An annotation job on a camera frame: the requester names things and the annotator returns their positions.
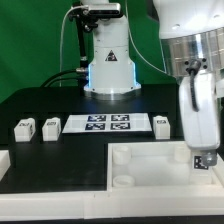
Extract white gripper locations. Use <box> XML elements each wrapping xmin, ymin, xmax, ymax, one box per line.
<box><xmin>179</xmin><ymin>73</ymin><xmax>220</xmax><ymax>167</ymax></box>

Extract white square table top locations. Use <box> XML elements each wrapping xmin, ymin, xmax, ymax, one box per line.
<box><xmin>107</xmin><ymin>141</ymin><xmax>224</xmax><ymax>191</ymax></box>

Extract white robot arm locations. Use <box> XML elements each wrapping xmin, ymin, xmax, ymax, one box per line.
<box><xmin>81</xmin><ymin>0</ymin><xmax>224</xmax><ymax>167</ymax></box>

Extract white sheet with tags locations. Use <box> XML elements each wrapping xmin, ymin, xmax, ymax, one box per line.
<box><xmin>63</xmin><ymin>113</ymin><xmax>152</xmax><ymax>133</ymax></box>

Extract white left fence piece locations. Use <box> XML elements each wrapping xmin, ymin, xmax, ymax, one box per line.
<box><xmin>0</xmin><ymin>150</ymin><xmax>11</xmax><ymax>181</ymax></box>

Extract white front fence rail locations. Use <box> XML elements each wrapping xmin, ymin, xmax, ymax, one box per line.
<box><xmin>0</xmin><ymin>186</ymin><xmax>224</xmax><ymax>221</ymax></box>

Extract black cables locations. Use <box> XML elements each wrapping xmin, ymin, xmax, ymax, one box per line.
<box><xmin>40</xmin><ymin>68</ymin><xmax>88</xmax><ymax>88</ymax></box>

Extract black camera on mount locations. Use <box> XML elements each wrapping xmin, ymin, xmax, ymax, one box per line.
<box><xmin>83</xmin><ymin>3</ymin><xmax>121</xmax><ymax>18</ymax></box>

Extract white cable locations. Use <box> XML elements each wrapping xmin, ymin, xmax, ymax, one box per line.
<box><xmin>58</xmin><ymin>4</ymin><xmax>88</xmax><ymax>88</ymax></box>

